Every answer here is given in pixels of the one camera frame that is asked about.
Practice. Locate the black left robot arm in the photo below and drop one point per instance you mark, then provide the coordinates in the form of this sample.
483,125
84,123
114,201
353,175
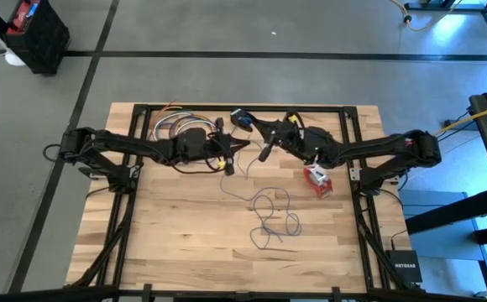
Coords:
122,144

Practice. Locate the black metal table frame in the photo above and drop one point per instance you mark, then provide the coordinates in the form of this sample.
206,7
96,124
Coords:
184,108

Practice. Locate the white standing tower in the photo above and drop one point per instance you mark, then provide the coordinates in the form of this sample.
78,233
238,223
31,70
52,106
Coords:
14,58

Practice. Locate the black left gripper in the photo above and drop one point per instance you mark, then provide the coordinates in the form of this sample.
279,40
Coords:
229,170

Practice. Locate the black stand base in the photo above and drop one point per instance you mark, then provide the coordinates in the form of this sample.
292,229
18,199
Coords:
436,6

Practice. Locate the black rig crossbar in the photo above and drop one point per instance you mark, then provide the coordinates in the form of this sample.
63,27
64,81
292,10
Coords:
59,294

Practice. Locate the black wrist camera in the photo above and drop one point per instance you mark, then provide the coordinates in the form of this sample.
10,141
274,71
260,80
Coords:
218,144
298,140

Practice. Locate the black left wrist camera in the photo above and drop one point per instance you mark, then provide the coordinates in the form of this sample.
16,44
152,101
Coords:
218,144

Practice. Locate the red tape dispenser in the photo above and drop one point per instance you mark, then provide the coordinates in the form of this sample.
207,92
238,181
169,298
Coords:
323,189

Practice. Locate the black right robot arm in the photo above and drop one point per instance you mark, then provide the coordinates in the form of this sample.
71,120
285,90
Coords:
386,149

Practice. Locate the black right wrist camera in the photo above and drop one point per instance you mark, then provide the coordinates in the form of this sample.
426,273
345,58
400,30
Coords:
298,140

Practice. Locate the black Netgear switch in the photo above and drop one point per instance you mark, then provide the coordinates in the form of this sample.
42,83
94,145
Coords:
404,268

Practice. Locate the small round black reel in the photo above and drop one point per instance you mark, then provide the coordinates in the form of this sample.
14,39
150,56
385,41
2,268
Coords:
235,112

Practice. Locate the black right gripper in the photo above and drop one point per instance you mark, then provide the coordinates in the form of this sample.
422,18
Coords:
264,155

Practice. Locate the black crate with red top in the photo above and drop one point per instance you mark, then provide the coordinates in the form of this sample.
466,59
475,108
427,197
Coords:
42,46

